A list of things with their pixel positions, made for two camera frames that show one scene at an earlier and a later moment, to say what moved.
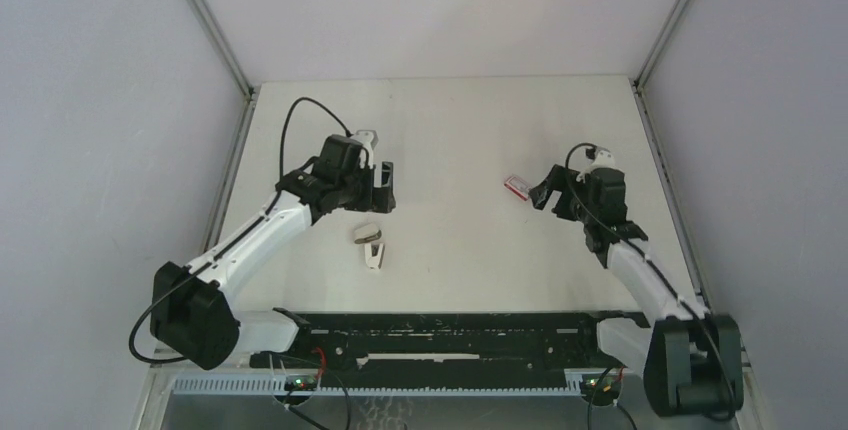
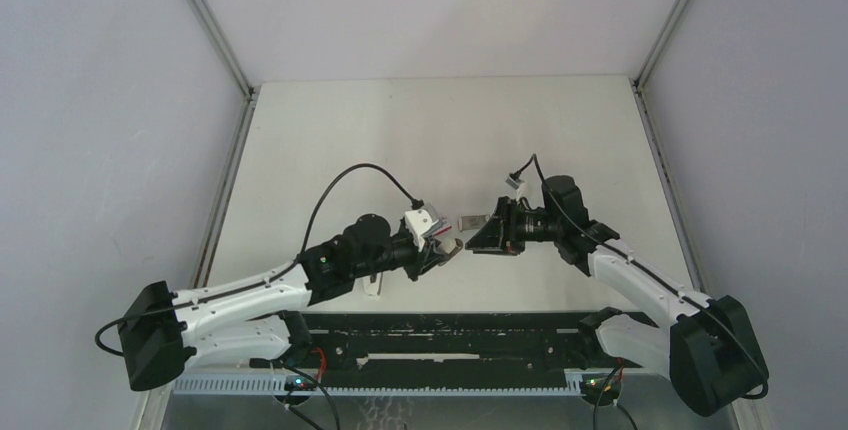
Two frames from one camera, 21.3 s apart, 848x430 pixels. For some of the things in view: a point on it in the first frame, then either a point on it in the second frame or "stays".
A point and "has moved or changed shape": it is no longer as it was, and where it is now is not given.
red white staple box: (518, 187) has moved or changed shape
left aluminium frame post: (222, 44) stays
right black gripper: (555, 180) → (500, 234)
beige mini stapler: (367, 232) has moved or changed shape
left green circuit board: (300, 383) stays
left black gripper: (381, 198) → (421, 261)
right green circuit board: (607, 386) stays
